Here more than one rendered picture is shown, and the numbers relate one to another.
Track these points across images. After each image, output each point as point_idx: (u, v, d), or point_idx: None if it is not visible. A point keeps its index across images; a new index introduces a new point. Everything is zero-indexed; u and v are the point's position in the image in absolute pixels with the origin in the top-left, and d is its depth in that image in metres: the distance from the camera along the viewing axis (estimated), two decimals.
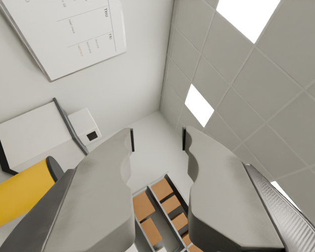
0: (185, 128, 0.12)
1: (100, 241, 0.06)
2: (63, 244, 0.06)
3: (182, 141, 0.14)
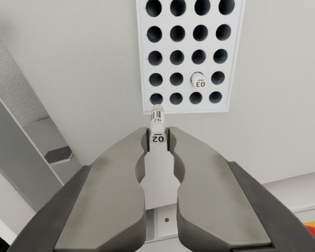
0: (169, 129, 0.12)
1: (111, 240, 0.06)
2: (74, 239, 0.06)
3: (166, 142, 0.14)
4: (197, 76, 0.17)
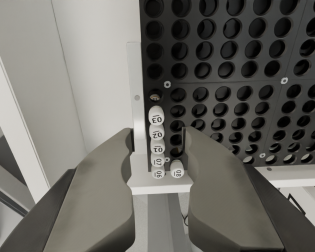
0: (185, 128, 0.12)
1: (100, 241, 0.06)
2: (63, 244, 0.06)
3: (182, 141, 0.14)
4: (152, 112, 0.16)
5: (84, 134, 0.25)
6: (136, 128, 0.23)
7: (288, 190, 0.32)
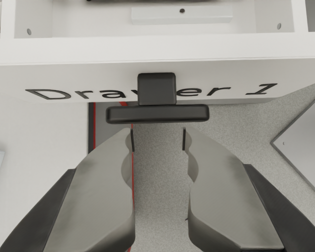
0: (185, 128, 0.12)
1: (100, 241, 0.06)
2: (63, 244, 0.06)
3: (182, 141, 0.14)
4: None
5: None
6: (218, 13, 0.22)
7: None
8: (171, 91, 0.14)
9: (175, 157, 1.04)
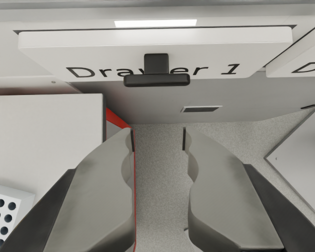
0: (185, 128, 0.12)
1: (100, 241, 0.06)
2: (63, 244, 0.06)
3: (182, 141, 0.14)
4: None
5: None
6: None
7: (288, 73, 0.30)
8: (165, 65, 0.22)
9: (174, 171, 1.11)
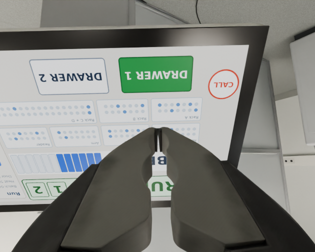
0: (161, 130, 0.12)
1: (116, 240, 0.06)
2: (81, 237, 0.06)
3: (158, 143, 0.14)
4: None
5: None
6: None
7: None
8: None
9: None
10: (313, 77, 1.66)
